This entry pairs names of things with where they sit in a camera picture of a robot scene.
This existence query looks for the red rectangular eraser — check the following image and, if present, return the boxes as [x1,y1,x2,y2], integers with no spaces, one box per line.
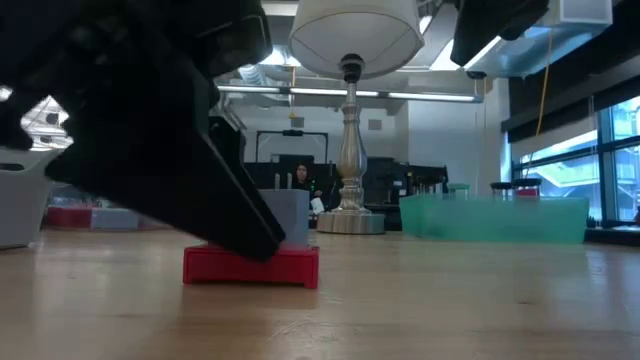
[182,243,321,290]

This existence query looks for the yellow hanging cable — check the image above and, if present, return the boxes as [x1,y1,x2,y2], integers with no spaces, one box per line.
[534,27,554,136]

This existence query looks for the black background rig frame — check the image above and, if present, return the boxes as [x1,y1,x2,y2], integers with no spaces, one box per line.
[255,129,330,164]

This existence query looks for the black hourglass red sand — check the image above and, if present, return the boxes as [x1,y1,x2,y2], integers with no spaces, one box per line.
[513,177,544,198]

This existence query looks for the small black hourglass blue sand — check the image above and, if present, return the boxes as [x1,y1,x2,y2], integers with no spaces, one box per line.
[489,180,517,197]

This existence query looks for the silver table lamp white shade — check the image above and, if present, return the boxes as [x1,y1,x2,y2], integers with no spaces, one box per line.
[288,0,426,236]

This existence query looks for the dark framed window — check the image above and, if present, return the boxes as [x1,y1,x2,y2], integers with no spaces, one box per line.
[509,94,640,224]

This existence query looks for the black rolling cart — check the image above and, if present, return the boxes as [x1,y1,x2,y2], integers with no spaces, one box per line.
[362,156,450,224]

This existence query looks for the teal translucent tray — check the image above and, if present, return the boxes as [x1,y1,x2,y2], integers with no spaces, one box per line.
[398,193,591,245]

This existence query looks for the grey plastic bin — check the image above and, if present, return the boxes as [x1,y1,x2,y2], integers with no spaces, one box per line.
[0,147,64,250]

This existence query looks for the clear plastic bin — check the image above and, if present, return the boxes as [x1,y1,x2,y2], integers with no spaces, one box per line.
[44,182,174,232]

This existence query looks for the person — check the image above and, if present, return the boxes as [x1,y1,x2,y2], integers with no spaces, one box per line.
[292,163,324,199]

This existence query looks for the black partition panel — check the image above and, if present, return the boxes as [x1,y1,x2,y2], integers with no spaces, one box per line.
[243,159,346,211]

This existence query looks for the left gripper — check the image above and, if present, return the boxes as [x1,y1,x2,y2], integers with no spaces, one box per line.
[0,0,287,264]

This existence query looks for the long overhead light bar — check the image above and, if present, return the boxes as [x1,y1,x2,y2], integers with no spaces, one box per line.
[217,83,485,105]

